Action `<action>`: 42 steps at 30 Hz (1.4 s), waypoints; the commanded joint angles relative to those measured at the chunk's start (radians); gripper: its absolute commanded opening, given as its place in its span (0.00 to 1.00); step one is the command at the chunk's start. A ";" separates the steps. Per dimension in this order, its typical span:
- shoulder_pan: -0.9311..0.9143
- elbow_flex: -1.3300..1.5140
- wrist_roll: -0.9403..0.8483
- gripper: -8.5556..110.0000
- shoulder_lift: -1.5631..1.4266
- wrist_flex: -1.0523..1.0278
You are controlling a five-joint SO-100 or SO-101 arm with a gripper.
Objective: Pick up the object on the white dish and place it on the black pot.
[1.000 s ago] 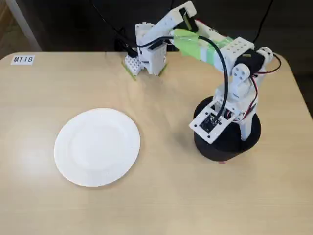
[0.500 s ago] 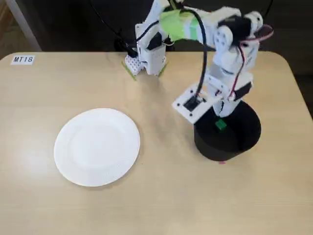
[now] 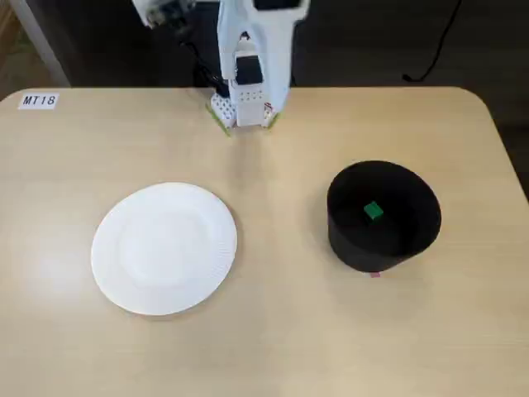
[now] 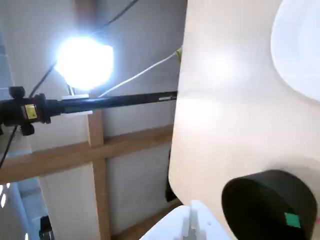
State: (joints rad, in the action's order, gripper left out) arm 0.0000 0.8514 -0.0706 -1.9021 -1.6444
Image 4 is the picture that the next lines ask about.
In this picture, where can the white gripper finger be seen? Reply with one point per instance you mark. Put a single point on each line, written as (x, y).
(205, 222)
(170, 225)

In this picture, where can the green cube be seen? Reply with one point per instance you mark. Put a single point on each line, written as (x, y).
(292, 220)

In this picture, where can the black cylindrical pot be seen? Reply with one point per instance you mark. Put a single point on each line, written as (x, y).
(260, 207)

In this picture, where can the bright round lamp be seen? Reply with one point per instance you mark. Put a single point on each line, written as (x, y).
(85, 62)

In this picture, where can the white paper plate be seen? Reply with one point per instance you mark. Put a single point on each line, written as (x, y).
(300, 45)

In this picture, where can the wooden frame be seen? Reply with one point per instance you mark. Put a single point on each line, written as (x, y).
(96, 155)

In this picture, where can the black camera boom pole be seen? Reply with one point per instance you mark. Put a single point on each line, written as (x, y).
(112, 101)

